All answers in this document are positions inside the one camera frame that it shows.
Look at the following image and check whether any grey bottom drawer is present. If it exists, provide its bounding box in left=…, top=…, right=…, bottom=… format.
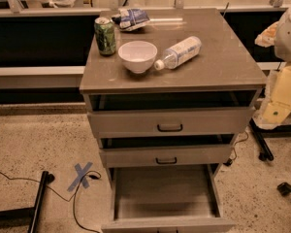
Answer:
left=102, top=165, right=234, bottom=233

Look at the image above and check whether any grey drawer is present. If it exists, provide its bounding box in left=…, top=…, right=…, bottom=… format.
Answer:
left=100, top=145, right=232, bottom=168
left=102, top=165, right=234, bottom=233
left=87, top=107, right=254, bottom=138

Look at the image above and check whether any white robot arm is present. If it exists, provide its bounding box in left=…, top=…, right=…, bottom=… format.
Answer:
left=254, top=5, right=291, bottom=129

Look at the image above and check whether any grey drawer cabinet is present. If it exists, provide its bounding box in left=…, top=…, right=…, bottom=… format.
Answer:
left=79, top=7, right=268, bottom=192

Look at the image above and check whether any grey top drawer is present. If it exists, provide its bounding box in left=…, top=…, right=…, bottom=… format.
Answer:
left=87, top=107, right=254, bottom=138

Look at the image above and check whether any grey middle drawer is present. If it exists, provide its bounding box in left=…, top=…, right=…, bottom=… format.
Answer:
left=100, top=145, right=232, bottom=168

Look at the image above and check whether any white bowl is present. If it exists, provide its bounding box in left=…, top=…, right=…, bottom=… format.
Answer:
left=117, top=41, right=157, bottom=74

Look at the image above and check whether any clear plastic water bottle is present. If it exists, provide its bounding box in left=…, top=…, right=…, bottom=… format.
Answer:
left=154, top=36, right=202, bottom=70

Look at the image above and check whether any blue white chip bag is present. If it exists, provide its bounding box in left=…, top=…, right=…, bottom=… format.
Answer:
left=112, top=8, right=150, bottom=31

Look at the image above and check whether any green soda can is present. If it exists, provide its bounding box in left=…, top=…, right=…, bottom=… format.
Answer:
left=94, top=17, right=116, bottom=55

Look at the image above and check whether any blue tape cross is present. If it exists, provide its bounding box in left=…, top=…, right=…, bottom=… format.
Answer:
left=67, top=162, right=92, bottom=192

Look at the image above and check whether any black stand leg right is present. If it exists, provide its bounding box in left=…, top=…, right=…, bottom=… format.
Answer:
left=249, top=119, right=291, bottom=161

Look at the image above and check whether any black stand leg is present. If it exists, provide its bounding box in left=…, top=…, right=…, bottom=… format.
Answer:
left=0, top=171, right=54, bottom=233
left=249, top=119, right=291, bottom=161

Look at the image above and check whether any black caster foot right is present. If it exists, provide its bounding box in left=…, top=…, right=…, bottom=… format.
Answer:
left=277, top=183, right=291, bottom=196

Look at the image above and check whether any black stand leg left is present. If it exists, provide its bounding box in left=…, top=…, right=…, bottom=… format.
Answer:
left=0, top=171, right=54, bottom=233

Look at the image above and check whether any black floor cable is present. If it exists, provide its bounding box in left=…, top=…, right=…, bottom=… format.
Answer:
left=0, top=163, right=102, bottom=233

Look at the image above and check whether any brown cable behind cabinet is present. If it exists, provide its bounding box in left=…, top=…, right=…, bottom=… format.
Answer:
left=223, top=130, right=250, bottom=167

